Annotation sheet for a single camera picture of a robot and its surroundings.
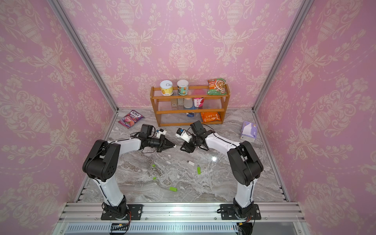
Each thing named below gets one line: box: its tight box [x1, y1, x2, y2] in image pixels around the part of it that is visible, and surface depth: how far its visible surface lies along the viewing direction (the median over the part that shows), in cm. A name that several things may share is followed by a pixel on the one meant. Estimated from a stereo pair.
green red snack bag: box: [206, 78, 227, 96], surface depth 90 cm
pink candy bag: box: [117, 110, 145, 129], surface depth 114 cm
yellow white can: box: [159, 80, 174, 97], surface depth 88 cm
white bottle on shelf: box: [183, 97, 193, 109], surface depth 102 cm
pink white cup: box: [193, 97, 205, 108], surface depth 99 cm
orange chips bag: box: [200, 111, 222, 123], surface depth 112 cm
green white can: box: [176, 79, 189, 96], surface depth 89 cm
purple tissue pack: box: [239, 120, 258, 143], surface depth 102 cm
